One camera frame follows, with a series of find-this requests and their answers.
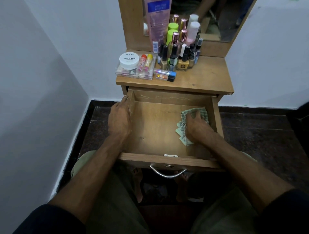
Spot person's right hand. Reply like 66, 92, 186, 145
185, 112, 215, 146

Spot person's left hand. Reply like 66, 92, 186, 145
108, 95, 133, 143

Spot green striped cloth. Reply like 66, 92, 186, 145
175, 108, 209, 146

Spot wooden drawer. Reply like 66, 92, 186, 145
118, 86, 225, 172

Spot clear plastic compartment box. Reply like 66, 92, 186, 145
115, 53, 156, 80

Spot black-capped clear tube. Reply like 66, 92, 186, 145
155, 73, 175, 82

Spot white nail polish remover jar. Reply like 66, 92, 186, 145
119, 52, 140, 70

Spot red-capped lip balm tube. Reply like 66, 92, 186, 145
137, 54, 147, 74

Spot blue-capped lip balm tube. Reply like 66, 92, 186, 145
154, 69, 177, 77

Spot yellow square polish bottle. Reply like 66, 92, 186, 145
177, 46, 191, 72

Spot yellow-capped lip balm tube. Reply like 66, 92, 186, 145
144, 53, 154, 72

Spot silver polish bottle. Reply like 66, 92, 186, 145
168, 44, 179, 72

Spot gold polish bottle patterned cap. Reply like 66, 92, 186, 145
188, 44, 197, 68

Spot beige polish bottle black cap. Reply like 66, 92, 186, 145
160, 45, 169, 71

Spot blue-white bottle black cap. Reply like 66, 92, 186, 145
157, 43, 164, 64

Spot blue polish bottle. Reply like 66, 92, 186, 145
194, 38, 204, 64

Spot pink perfume bottle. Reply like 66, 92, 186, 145
168, 32, 180, 56

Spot slim clear perfume bottle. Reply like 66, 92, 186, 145
178, 29, 188, 49

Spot lime green bottle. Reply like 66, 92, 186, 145
166, 29, 179, 45

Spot pink spray bottle white cap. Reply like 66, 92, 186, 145
185, 21, 201, 45

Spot pink cosmetic lotion tube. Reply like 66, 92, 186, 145
144, 0, 172, 54

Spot person's right forearm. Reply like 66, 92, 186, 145
205, 134, 295, 212

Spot person's left forearm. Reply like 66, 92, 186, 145
48, 136, 128, 225

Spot person's left foot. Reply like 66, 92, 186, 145
132, 168, 144, 203

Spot person's olive green trousers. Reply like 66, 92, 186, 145
70, 150, 260, 234

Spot person's black left sleeve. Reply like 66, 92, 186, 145
12, 204, 87, 234

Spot person's black sleeve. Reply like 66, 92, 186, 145
259, 189, 309, 234
12, 204, 87, 234

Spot person's black right sleeve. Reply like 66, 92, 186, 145
259, 189, 309, 234

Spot wooden dressing table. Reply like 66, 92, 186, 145
118, 0, 257, 102

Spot dark red stool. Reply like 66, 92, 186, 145
139, 203, 201, 234

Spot dressing table mirror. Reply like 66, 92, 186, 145
142, 0, 254, 43

